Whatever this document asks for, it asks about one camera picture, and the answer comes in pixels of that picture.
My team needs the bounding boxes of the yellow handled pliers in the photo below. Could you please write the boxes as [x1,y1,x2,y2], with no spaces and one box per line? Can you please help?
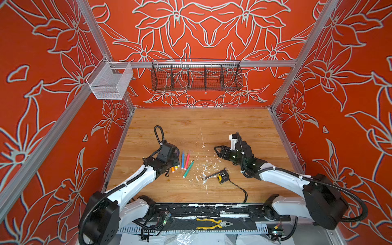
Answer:
[196,218,233,230]

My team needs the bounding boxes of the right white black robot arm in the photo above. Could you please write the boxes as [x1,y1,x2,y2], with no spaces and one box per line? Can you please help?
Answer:
[214,133,369,230]

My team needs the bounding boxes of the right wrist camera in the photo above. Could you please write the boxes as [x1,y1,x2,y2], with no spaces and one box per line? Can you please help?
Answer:
[229,135,241,151]

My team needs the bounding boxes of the black wire basket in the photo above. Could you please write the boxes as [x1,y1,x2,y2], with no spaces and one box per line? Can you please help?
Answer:
[151,59,243,92]

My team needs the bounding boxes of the green marker pen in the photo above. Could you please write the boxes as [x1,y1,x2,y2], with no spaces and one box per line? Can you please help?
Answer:
[183,160,195,179]

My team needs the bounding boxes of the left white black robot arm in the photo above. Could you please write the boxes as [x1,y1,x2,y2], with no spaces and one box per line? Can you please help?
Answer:
[78,135,180,245]

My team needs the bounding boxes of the silver wrench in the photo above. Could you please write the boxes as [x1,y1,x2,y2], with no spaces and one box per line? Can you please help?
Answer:
[203,168,227,181]

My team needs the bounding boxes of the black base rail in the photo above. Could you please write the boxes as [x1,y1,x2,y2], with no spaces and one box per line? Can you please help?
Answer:
[145,203,269,222]

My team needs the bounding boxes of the yellow black tape measure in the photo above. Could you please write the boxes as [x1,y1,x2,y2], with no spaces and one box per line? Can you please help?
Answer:
[217,170,230,184]

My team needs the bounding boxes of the white wire basket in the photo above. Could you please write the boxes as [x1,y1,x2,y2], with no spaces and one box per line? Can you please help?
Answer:
[86,57,134,100]

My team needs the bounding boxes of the blue marker pen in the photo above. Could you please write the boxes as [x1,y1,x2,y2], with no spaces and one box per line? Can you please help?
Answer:
[181,150,185,169]

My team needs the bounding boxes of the pink marker pen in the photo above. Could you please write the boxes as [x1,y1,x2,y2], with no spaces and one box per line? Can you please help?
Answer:
[184,150,191,170]

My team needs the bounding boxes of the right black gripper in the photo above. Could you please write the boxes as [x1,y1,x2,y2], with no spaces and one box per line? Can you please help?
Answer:
[213,145,247,168]

